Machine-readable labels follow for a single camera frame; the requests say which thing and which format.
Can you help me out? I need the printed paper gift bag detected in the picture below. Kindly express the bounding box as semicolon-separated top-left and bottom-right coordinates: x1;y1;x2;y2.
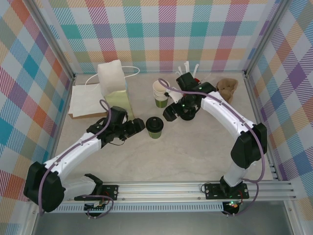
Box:
85;60;141;119

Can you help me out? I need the black plastic cup lid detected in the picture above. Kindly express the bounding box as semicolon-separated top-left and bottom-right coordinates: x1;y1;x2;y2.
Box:
145;116;164;132

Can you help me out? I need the green paper coffee cup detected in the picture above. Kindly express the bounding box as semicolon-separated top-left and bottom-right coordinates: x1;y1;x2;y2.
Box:
147;128;163;140

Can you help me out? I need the brown pulp cup carrier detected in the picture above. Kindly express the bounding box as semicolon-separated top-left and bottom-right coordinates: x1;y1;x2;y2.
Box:
216;78;239;98

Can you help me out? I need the black cup lid stack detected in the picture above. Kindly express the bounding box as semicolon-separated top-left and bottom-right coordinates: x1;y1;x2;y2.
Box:
180;111;197;121

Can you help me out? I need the green paper cup stack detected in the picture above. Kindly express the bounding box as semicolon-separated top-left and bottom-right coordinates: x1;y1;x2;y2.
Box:
152;80;171;109

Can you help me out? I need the white paper sheet stack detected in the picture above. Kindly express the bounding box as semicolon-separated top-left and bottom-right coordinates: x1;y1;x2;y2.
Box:
70;84;109;118

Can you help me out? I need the brown cardboard piece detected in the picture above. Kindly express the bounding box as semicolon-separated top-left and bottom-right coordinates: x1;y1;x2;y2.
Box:
67;112;109;121

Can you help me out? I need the small electronics board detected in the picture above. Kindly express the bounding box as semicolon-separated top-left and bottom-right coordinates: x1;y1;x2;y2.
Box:
84;201;109;212
223;200;241;211

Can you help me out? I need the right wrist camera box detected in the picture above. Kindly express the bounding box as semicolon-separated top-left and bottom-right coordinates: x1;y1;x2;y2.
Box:
165;86;185;104

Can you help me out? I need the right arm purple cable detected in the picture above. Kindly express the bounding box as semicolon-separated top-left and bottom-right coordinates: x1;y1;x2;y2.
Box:
158;78;268;217

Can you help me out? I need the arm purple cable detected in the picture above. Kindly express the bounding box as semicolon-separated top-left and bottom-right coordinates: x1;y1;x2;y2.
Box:
38;99;115;220
158;78;268;217

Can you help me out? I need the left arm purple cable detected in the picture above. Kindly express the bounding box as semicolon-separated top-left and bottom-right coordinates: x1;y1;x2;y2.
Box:
38;99;115;220

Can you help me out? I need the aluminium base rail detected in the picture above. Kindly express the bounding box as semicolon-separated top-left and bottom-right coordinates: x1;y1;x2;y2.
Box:
58;181;298;203

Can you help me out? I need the perforated metal cable tray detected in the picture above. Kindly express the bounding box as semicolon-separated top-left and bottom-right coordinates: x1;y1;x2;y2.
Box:
55;205;224;214

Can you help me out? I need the aluminium frame post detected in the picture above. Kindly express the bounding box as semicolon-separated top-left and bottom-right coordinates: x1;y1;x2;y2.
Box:
29;0;77;81
243;0;290;79

